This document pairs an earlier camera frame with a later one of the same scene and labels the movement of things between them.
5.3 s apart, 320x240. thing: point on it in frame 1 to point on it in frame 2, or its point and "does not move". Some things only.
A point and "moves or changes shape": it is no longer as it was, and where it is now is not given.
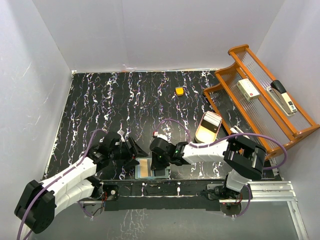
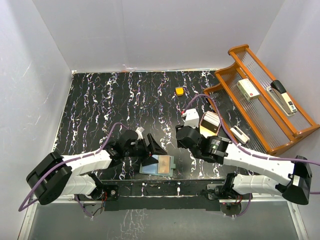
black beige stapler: [282, 97] does not move
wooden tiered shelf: [250, 102] does not move
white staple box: [248, 89] does not move
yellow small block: [179, 91] does not move
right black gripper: [156, 164] to [181, 145]
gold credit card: [144, 168] moves or changes shape
